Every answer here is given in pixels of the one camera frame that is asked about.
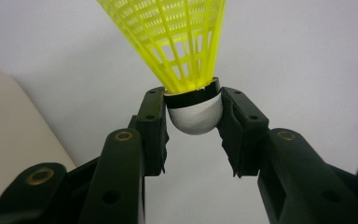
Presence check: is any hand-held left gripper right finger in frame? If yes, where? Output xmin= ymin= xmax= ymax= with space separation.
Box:
xmin=216 ymin=86 xmax=270 ymax=178

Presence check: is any white plastic storage bin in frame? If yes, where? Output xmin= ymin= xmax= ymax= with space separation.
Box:
xmin=0 ymin=63 xmax=77 ymax=220

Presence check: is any yellow plastic shuttlecock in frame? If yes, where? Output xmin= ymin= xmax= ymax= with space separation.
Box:
xmin=96 ymin=0 xmax=227 ymax=136

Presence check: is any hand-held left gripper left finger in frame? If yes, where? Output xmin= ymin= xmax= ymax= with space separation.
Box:
xmin=129 ymin=86 xmax=171 ymax=177

